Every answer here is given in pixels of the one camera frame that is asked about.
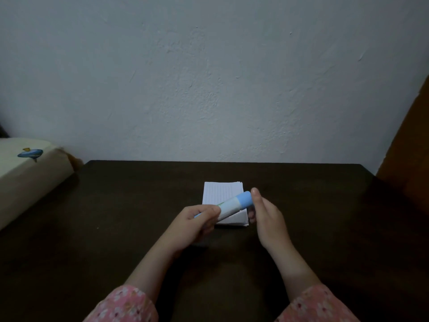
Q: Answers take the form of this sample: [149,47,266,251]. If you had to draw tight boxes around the beige mattress with whale print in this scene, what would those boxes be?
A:
[0,138,74,230]

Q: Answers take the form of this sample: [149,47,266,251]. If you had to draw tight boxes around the white panda print glue stick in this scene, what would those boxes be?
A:
[194,197,243,222]

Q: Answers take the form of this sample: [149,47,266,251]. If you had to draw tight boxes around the person's left hand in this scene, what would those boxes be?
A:
[160,204,222,258]

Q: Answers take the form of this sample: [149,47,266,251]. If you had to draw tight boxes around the blue glue stick cap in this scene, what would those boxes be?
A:
[236,191,254,210]

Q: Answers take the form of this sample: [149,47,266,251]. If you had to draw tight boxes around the person's left forearm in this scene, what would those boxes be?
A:
[84,243,180,322]

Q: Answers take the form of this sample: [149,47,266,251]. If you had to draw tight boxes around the person's right hand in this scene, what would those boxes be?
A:
[248,187,293,253]

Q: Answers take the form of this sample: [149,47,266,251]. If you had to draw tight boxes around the brown wooden furniture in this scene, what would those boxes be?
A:
[375,75,429,215]

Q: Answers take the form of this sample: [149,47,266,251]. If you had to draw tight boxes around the person's right forearm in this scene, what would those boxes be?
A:
[269,239,361,322]

